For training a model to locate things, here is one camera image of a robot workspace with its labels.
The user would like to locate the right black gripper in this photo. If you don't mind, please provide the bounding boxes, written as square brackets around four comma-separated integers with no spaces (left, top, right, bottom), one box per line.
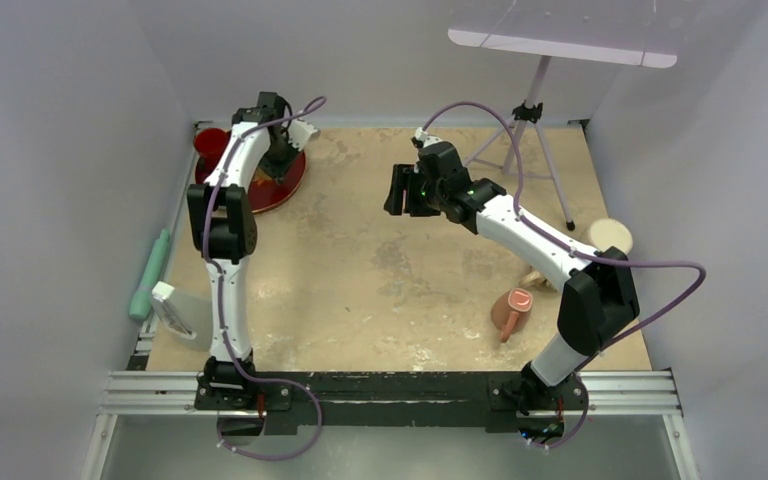
[384,164,446,217]

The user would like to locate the glossy red mug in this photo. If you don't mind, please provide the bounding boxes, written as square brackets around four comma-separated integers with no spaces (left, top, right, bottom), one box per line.
[193,128,230,184]

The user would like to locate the beige mug sideways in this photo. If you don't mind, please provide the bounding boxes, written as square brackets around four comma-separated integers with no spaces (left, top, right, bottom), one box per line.
[518,266,557,292]

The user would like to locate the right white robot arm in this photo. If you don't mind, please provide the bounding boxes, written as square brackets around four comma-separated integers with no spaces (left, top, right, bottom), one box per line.
[383,141,640,407]

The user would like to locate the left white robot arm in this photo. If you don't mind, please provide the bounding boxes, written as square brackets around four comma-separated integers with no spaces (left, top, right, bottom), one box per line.
[186,92,301,409]

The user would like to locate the pink salmon mug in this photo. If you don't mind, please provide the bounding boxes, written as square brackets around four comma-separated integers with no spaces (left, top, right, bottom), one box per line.
[490,288,534,343]

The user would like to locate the cream upside down mug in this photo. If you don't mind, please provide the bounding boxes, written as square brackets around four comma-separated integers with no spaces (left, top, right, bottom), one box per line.
[580,218,634,255]

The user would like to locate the round red lacquer tray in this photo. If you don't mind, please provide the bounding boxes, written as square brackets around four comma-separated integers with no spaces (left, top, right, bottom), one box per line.
[194,129,310,216]

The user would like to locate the white tripod stand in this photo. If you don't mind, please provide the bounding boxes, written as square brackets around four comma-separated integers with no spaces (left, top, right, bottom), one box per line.
[463,55,577,232]

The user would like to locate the white grey flat device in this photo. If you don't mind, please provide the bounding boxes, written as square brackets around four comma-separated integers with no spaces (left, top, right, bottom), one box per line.
[150,281,213,352]

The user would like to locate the mint green object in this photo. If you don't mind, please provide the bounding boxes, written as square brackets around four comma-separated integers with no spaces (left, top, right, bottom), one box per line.
[128,229,171,322]

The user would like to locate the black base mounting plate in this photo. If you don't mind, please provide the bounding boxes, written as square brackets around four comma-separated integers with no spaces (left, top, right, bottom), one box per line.
[194,371,587,437]

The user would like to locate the white overhead light panel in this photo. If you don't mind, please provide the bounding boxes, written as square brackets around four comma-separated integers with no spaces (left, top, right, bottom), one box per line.
[448,0,693,69]

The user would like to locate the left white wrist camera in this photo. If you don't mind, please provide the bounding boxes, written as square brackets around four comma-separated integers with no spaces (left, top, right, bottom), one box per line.
[287,119,321,151]

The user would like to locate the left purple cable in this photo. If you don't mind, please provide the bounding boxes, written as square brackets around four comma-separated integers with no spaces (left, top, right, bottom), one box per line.
[199,95,329,463]

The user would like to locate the purple cable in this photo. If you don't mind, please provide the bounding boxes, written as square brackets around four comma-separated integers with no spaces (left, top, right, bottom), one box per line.
[199,95,329,463]
[420,100,708,452]

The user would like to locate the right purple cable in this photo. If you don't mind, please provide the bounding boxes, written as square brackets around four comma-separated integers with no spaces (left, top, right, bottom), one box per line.
[420,100,708,452]

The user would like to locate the aluminium frame rail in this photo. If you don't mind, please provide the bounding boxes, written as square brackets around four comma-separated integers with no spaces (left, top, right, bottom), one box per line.
[80,371,700,479]

